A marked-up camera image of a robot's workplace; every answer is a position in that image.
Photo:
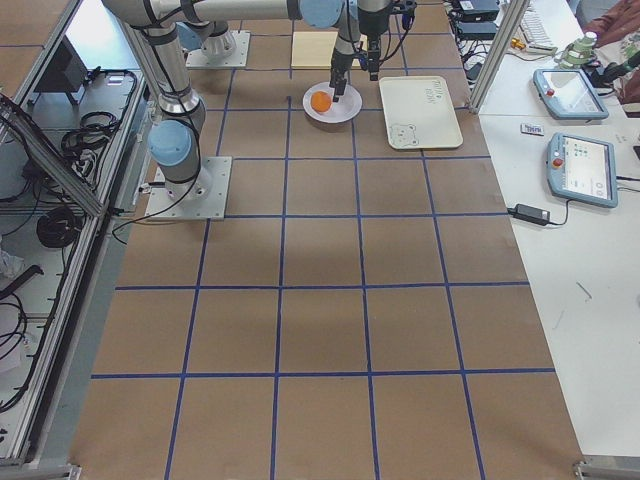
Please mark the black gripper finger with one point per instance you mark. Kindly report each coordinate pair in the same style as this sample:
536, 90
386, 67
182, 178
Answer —
338, 87

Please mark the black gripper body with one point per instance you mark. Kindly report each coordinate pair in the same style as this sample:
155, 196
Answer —
343, 54

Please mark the white round plate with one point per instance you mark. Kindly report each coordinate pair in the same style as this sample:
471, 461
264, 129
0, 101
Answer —
346, 108

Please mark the orange fruit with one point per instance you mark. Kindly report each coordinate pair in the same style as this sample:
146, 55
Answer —
321, 102

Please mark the cream bear print tray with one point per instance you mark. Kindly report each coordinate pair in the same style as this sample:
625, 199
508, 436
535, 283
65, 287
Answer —
419, 113

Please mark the light wooden board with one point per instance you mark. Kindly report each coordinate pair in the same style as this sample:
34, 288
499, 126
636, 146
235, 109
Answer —
312, 50

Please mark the black power supply box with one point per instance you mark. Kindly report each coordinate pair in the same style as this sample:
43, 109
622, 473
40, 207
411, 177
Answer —
474, 30

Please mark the white keyboard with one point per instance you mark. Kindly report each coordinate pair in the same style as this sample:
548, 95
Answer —
534, 34

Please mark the small white blue card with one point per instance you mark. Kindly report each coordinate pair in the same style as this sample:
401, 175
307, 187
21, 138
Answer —
532, 129

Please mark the upper blue teach pendant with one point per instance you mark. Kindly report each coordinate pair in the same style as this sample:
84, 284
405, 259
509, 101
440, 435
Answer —
568, 95

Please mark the blue teach pendant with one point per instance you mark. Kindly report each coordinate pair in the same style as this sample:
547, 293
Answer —
568, 95
582, 169

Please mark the black power adapter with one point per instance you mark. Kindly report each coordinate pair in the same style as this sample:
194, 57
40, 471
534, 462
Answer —
530, 214

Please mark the lower blue teach pendant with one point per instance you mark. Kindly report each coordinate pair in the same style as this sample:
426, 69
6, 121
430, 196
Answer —
582, 169

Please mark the black box on shelf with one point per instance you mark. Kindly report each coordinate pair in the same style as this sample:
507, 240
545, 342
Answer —
65, 73

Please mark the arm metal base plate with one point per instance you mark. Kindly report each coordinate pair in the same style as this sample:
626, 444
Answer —
226, 51
207, 199

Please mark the aluminium frame post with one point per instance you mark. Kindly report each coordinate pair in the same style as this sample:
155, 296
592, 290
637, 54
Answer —
508, 25

